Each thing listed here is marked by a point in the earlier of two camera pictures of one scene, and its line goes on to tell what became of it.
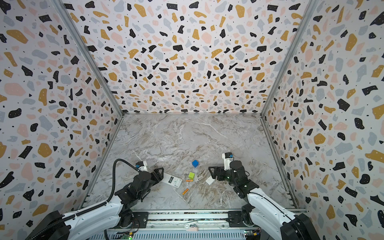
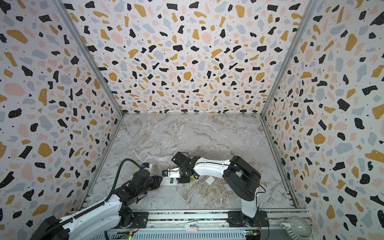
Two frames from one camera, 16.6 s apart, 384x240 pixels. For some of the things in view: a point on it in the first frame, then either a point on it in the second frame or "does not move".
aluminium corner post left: x=76 y=34 does not move
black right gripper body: x=222 y=172 -> x=182 y=175
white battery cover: x=210 y=180 does not move
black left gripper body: x=151 y=182 does not move
